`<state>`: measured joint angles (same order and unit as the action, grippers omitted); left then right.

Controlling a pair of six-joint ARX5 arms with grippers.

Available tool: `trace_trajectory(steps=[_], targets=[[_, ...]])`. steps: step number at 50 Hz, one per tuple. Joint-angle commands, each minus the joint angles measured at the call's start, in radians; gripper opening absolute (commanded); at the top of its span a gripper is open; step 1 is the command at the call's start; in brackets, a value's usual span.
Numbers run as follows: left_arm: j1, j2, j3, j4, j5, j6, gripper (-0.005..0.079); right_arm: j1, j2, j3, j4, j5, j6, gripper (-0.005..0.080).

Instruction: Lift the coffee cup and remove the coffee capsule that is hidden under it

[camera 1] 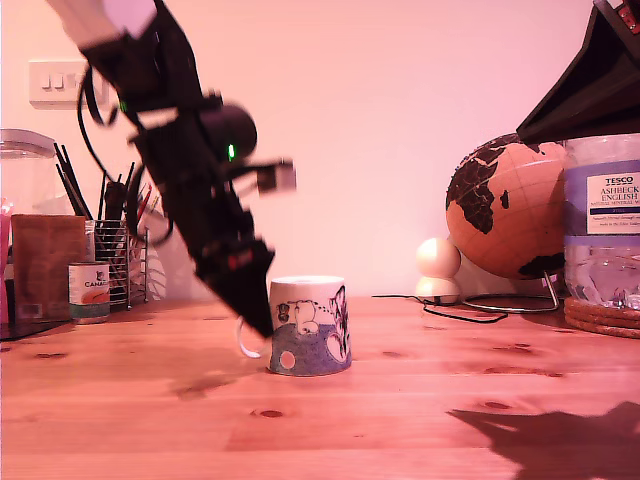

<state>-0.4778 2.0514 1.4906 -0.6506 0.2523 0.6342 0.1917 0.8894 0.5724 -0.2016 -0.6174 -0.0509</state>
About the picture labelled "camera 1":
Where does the white printed coffee mug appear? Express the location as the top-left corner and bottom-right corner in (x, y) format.
(235, 275), (353, 377)

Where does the large clear water bottle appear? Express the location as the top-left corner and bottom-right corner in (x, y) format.
(562, 132), (640, 310)

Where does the red pencil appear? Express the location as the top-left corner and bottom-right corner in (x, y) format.
(134, 184), (151, 221)

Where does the white labelled tin can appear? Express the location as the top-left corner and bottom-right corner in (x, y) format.
(68, 261), (111, 324)

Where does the cork globe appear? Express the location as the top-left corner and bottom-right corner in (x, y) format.
(445, 132), (569, 280)

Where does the thick dark brown brush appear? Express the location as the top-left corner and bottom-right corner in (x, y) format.
(104, 182), (126, 221)

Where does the white two-ball device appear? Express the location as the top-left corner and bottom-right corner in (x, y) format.
(415, 237), (464, 306)

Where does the pink packet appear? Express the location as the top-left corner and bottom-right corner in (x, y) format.
(0, 197), (14, 324)

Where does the glass jar with metal lid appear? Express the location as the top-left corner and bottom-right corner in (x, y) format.
(0, 128), (61, 219)

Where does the arm grey camera box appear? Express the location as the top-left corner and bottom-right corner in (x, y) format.
(227, 157), (297, 197)

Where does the thin black table cable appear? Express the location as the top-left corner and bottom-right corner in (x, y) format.
(371, 293), (510, 324)

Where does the metal wire globe stand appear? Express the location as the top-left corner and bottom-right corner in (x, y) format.
(462, 272), (562, 315)

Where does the round woven rope trivet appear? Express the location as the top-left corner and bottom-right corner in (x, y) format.
(563, 296), (640, 340)

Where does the white wall switch plate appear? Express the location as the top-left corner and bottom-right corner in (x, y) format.
(28, 59), (109, 107)

